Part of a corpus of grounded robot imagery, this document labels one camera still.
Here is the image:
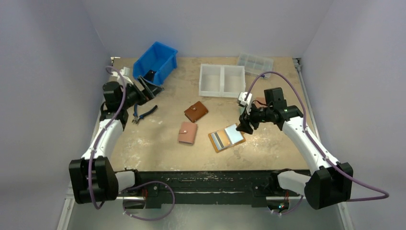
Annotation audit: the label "clear plastic organizer box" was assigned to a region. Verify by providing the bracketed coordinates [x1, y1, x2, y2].
[237, 53, 274, 75]

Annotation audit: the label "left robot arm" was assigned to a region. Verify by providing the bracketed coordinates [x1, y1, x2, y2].
[68, 77, 164, 204]

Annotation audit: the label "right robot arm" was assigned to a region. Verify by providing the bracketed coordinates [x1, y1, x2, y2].
[237, 87, 353, 209]

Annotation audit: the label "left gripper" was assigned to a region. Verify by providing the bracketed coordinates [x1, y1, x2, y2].
[120, 76, 163, 110]

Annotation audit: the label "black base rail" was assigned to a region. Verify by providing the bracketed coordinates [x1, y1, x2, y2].
[118, 170, 300, 209]

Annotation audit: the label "orange card holder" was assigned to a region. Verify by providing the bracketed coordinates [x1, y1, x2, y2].
[208, 124, 246, 153]

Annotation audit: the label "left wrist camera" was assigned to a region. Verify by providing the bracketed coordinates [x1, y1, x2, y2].
[120, 67, 133, 84]

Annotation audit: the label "blue plastic bin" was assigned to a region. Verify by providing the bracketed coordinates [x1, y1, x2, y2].
[133, 42, 178, 85]

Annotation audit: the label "brown leather card holder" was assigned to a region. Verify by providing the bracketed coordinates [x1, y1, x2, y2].
[184, 101, 208, 123]

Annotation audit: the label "blue handled pliers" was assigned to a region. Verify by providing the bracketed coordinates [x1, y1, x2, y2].
[132, 104, 158, 124]

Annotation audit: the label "purple cable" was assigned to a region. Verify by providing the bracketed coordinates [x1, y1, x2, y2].
[246, 71, 390, 217]
[88, 66, 176, 221]

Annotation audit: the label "salmon card holder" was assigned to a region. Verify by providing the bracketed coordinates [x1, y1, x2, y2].
[254, 97, 266, 108]

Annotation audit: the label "black card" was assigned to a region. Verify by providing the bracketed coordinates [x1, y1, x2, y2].
[144, 70, 156, 82]

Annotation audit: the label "pink card holder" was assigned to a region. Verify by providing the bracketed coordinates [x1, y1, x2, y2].
[178, 122, 198, 145]

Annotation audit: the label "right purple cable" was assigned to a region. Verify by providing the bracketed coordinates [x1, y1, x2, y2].
[246, 71, 390, 217]

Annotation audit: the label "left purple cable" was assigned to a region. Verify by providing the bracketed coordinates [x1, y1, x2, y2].
[88, 66, 176, 221]

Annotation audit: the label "white two-compartment tray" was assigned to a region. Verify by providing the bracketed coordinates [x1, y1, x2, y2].
[199, 64, 246, 98]

